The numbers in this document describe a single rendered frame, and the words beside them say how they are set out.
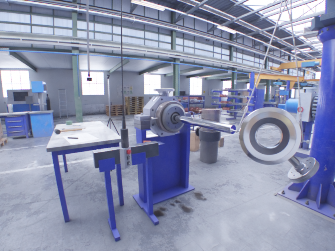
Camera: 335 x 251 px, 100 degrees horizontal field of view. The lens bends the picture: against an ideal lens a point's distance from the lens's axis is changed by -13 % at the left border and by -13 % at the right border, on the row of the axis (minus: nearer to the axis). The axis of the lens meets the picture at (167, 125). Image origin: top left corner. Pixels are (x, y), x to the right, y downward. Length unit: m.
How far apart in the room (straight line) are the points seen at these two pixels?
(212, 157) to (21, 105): 10.90
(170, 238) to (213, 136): 2.03
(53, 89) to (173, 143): 11.73
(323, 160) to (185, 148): 1.73
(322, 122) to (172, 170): 1.99
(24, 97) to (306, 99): 12.67
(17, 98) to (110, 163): 10.90
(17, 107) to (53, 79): 3.00
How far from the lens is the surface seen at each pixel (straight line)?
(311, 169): 1.22
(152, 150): 1.64
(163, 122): 1.78
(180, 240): 1.81
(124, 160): 1.00
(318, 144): 2.59
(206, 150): 3.34
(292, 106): 4.83
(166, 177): 2.37
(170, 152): 2.26
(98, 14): 8.56
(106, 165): 1.52
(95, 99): 13.29
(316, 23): 2.66
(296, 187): 2.91
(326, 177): 2.70
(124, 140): 0.98
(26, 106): 11.98
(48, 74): 13.40
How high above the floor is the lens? 1.33
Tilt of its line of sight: 10 degrees down
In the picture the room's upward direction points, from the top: straight up
